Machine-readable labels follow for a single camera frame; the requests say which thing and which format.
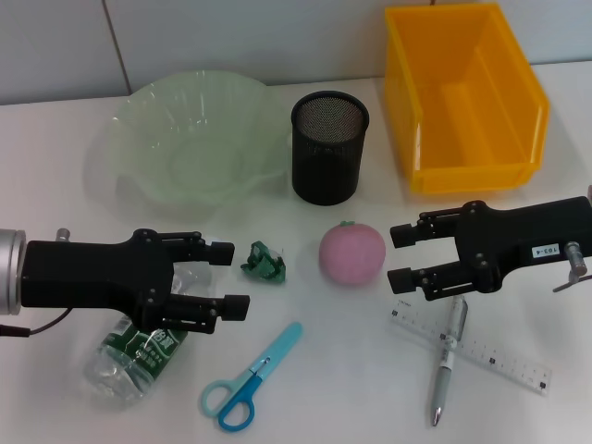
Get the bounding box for blue scissors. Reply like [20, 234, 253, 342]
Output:
[200, 322, 304, 432]

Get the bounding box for clear bottle green label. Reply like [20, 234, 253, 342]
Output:
[82, 261, 218, 411]

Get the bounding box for silver ballpoint pen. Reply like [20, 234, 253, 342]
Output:
[429, 295, 469, 427]

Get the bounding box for pale green glass fruit plate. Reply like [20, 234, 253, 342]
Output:
[85, 68, 295, 223]

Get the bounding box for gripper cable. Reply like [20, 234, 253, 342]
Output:
[0, 307, 73, 339]
[552, 272, 592, 293]

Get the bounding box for yellow plastic bin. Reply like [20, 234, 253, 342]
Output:
[383, 2, 551, 195]

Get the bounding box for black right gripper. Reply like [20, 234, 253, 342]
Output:
[387, 196, 592, 302]

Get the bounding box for transparent plastic ruler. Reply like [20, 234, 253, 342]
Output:
[388, 298, 554, 397]

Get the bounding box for pink peach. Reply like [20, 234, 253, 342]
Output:
[317, 220, 388, 288]

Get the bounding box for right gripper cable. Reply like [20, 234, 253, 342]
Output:
[552, 272, 592, 293]

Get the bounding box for black mesh pen holder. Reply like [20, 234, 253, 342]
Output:
[290, 90, 371, 206]

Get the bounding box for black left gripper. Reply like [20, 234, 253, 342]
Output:
[20, 228, 235, 332]

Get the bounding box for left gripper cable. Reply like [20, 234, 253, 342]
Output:
[0, 307, 73, 339]

